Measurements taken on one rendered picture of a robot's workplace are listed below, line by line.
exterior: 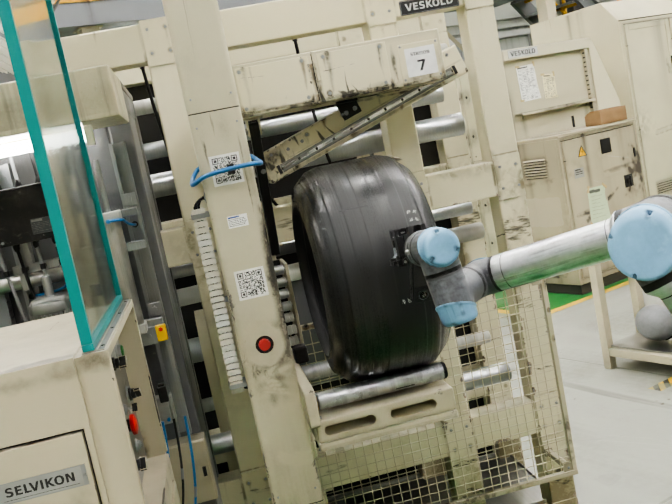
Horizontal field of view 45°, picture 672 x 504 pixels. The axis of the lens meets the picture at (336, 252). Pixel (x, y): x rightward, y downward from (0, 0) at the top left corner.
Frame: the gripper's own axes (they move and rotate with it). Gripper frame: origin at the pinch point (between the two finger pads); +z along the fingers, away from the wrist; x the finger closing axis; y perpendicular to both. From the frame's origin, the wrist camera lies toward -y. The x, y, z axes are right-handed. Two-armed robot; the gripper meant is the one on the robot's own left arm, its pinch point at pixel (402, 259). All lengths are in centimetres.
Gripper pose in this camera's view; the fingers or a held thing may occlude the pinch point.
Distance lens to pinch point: 189.5
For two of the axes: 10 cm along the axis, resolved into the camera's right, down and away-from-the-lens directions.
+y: -2.2, -9.8, -0.1
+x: -9.7, 2.1, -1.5
